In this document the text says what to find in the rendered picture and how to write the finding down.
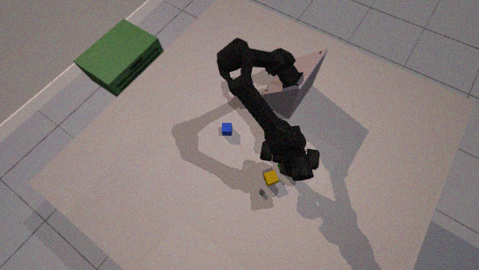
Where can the yellow block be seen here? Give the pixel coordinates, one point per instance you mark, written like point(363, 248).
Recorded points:
point(270, 178)

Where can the blue block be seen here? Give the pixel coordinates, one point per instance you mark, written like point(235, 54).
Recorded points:
point(226, 128)

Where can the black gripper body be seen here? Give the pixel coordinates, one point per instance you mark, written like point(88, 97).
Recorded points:
point(267, 153)

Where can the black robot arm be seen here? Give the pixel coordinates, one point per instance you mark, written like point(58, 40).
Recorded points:
point(278, 133)

